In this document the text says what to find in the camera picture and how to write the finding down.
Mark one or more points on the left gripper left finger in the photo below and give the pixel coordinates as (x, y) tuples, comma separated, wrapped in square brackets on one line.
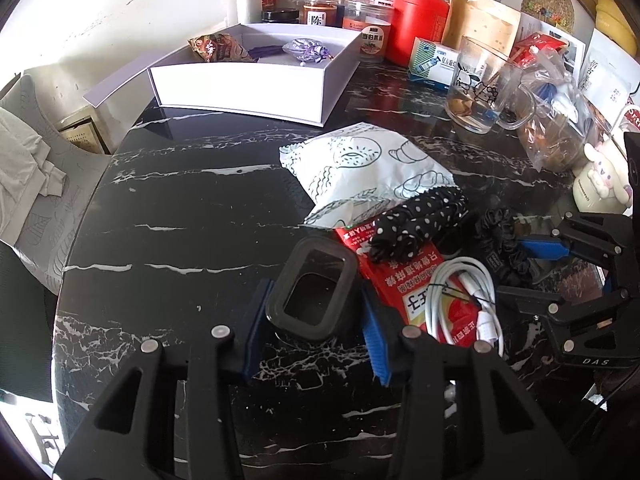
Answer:
[(129, 432)]

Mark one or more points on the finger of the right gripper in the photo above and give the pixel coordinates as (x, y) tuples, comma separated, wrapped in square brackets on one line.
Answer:
[(596, 238), (560, 311)]

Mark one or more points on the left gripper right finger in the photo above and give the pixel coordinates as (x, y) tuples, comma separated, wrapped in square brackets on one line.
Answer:
[(464, 414)]

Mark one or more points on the black fabric scrunchie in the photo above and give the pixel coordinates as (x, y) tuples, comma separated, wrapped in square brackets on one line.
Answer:
[(496, 245)]

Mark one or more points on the red snack packet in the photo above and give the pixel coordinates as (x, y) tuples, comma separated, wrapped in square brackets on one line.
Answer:
[(403, 285)]

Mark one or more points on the black white polka-dot scrunchie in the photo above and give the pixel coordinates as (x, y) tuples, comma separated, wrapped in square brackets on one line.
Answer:
[(402, 231)]

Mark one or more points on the black rectangular rubber case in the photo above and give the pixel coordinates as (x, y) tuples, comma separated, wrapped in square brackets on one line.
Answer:
[(317, 294)]

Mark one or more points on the white doodle-print snack bag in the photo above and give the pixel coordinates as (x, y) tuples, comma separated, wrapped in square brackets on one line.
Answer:
[(355, 173)]

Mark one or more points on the white bunny figurine jar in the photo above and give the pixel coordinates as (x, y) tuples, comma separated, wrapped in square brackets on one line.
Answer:
[(602, 186)]

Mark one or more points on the clear plastic bag of items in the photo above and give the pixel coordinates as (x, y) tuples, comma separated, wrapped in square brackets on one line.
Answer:
[(552, 118)]

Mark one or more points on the white printed booklet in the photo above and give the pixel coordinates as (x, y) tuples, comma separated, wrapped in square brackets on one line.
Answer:
[(609, 78)]

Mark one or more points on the clear glass mug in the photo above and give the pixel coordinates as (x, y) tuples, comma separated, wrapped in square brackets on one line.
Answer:
[(485, 82)]

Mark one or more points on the red foil packet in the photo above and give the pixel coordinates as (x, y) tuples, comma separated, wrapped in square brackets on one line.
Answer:
[(524, 51)]

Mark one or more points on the grey upholstered chair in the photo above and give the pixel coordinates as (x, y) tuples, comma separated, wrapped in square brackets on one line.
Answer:
[(51, 226)]

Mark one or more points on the blue white medicine box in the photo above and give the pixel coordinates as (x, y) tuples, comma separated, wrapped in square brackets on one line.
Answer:
[(432, 64)]

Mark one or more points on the woven straw fan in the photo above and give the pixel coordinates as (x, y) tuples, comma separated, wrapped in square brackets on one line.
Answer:
[(557, 13)]

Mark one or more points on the kraft paper pouch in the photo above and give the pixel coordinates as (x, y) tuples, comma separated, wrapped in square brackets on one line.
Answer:
[(488, 21)]

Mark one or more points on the red plastic canister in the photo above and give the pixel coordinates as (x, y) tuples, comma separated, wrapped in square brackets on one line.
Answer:
[(411, 19)]

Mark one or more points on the white cloth garment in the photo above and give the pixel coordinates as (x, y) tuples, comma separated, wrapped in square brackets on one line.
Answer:
[(25, 173)]

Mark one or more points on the orange-label clear jar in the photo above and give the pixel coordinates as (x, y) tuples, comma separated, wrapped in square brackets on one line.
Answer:
[(373, 24)]

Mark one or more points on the white open gift box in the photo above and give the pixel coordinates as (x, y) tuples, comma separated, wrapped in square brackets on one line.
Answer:
[(278, 87)]

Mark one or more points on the red-powder clear jar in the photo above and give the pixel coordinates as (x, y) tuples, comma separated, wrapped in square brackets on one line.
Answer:
[(319, 12)]

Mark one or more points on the black lid dark jar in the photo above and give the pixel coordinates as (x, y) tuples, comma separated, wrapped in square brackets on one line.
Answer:
[(280, 16)]

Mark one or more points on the brown patterned snack packet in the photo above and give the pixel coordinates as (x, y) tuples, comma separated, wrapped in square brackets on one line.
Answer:
[(219, 47)]

